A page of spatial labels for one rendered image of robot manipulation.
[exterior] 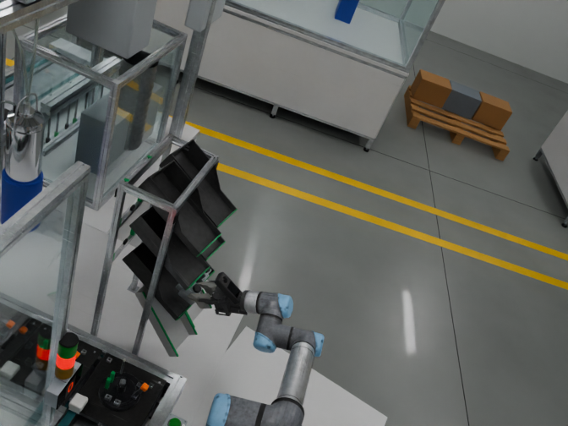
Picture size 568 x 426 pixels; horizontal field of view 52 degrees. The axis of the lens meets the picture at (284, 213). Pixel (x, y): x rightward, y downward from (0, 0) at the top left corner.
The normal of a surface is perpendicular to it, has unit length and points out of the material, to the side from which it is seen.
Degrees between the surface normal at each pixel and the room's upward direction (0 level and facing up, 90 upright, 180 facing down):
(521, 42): 90
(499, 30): 90
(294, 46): 90
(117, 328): 0
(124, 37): 90
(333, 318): 0
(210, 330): 0
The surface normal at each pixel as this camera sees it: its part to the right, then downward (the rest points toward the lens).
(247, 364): 0.32, -0.73
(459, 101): -0.15, 0.58
